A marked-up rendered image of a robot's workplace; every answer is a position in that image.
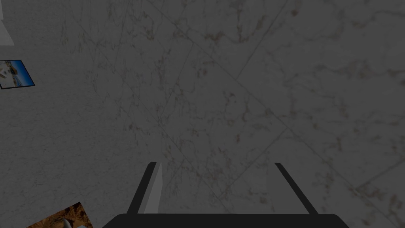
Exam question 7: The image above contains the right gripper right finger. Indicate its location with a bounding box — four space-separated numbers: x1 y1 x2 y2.
267 162 319 215

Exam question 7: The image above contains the brown framed wall picture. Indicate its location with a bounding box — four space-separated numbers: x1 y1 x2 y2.
26 202 94 228

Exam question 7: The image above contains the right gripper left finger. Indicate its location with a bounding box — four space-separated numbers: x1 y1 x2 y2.
127 161 163 215

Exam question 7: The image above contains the blue framed wall picture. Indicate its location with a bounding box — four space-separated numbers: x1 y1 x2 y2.
0 59 36 90

